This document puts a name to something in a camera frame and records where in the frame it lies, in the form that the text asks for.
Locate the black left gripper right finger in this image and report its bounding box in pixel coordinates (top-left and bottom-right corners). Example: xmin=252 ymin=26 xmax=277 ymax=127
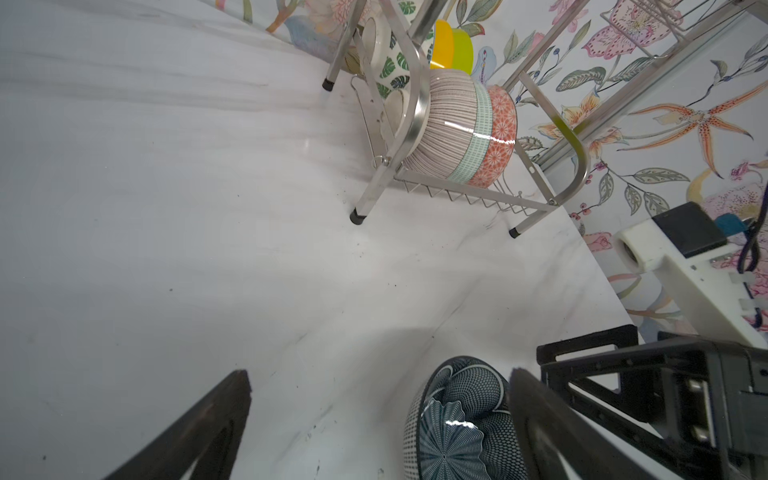
xmin=508 ymin=368 xmax=652 ymax=479

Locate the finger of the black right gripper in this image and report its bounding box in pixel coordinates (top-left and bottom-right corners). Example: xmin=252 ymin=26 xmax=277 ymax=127
xmin=536 ymin=325 xmax=720 ymax=479

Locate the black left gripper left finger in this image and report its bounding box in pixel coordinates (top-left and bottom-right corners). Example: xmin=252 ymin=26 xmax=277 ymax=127
xmin=108 ymin=370 xmax=252 ymax=479

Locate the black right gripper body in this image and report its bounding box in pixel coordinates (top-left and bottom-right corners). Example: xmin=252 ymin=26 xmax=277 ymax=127
xmin=662 ymin=344 xmax=767 ymax=479

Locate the dark blue flower bowl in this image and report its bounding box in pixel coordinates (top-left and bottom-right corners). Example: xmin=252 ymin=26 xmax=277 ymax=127
xmin=403 ymin=356 xmax=528 ymax=480

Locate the pale celadon bowl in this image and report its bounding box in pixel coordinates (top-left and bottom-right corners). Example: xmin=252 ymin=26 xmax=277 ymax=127
xmin=448 ymin=81 xmax=493 ymax=184

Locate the black white speckled bowl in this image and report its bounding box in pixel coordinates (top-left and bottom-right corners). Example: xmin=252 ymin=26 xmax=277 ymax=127
xmin=468 ymin=85 xmax=518 ymax=188

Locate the pink striped ceramic bowl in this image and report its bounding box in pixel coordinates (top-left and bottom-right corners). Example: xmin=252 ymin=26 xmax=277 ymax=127
xmin=404 ymin=69 xmax=477 ymax=181

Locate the lime green bowl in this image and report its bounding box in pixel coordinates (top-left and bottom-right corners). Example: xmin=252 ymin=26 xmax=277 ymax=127
xmin=451 ymin=28 xmax=474 ymax=75

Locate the yellow bowl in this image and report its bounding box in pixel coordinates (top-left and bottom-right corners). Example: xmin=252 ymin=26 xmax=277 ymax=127
xmin=429 ymin=20 xmax=455 ymax=69

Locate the green leaf pattern bowl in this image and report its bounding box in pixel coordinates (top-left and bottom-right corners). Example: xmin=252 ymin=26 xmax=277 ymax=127
xmin=362 ymin=0 xmax=434 ymax=100

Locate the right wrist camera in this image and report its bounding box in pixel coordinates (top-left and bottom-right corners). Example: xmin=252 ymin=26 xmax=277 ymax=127
xmin=613 ymin=202 xmax=767 ymax=349

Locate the chrome wire dish rack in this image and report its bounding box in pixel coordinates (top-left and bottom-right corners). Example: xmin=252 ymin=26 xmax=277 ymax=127
xmin=323 ymin=1 xmax=767 ymax=237

